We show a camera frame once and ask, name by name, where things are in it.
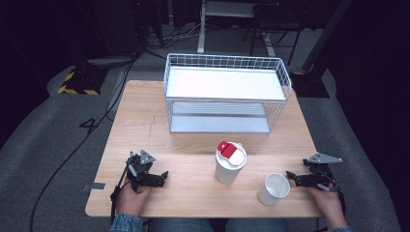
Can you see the white cup with red lid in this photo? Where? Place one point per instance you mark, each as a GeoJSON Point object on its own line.
{"type": "Point", "coordinates": [227, 172]}

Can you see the person's right leg in jeans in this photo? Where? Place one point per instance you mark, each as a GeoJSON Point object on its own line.
{"type": "Point", "coordinates": [256, 226]}

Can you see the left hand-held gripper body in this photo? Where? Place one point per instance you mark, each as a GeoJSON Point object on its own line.
{"type": "Point", "coordinates": [138, 167]}

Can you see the black slanted stand pole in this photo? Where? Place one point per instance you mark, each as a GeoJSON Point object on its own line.
{"type": "Point", "coordinates": [325, 35]}

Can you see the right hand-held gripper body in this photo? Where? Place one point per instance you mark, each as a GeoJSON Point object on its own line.
{"type": "Point", "coordinates": [320, 174]}

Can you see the black chair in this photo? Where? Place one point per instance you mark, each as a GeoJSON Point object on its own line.
{"type": "Point", "coordinates": [277, 22]}

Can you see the white desk frame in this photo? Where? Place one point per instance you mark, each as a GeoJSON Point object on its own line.
{"type": "Point", "coordinates": [201, 32]}

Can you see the person's right hand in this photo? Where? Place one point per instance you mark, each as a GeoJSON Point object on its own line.
{"type": "Point", "coordinates": [330, 206]}

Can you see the black yellow striped stand base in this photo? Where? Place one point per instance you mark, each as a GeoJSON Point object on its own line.
{"type": "Point", "coordinates": [82, 82]}

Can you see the grey tape strip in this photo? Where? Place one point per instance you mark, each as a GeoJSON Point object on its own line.
{"type": "Point", "coordinates": [96, 186]}

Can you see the black square stand base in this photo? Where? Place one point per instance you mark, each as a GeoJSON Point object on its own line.
{"type": "Point", "coordinates": [311, 85]}

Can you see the white paper cup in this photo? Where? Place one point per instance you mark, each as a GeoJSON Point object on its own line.
{"type": "Point", "coordinates": [274, 190]}

